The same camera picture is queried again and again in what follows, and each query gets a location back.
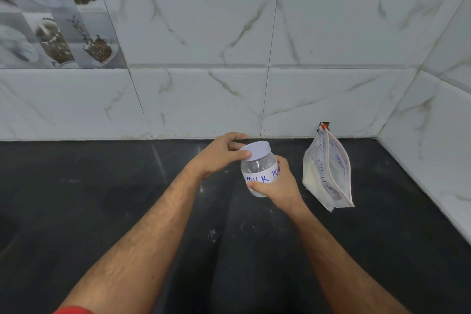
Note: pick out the red sleeve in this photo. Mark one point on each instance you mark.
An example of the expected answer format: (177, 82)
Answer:
(73, 310)

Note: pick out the person's right forearm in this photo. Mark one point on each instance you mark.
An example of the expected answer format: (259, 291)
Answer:
(335, 266)

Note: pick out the person's right thumb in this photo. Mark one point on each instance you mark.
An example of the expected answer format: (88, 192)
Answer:
(259, 186)

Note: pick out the person's left middle finger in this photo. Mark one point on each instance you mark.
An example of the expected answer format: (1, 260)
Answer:
(236, 146)

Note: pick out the clear plastic jar white label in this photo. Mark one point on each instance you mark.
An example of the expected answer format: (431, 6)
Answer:
(259, 174)

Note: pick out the person's left hand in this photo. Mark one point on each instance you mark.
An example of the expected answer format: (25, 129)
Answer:
(213, 155)

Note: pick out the person's left forearm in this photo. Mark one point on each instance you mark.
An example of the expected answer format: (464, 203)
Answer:
(147, 236)

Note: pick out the person's left thumb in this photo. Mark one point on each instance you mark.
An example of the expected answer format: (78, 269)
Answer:
(239, 156)

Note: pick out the clear zip bag white powder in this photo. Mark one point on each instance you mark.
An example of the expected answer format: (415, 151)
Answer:
(327, 174)

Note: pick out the white plastic jar lid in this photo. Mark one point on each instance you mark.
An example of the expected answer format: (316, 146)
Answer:
(257, 149)

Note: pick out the person's right hand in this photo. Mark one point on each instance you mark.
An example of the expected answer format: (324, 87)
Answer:
(281, 188)

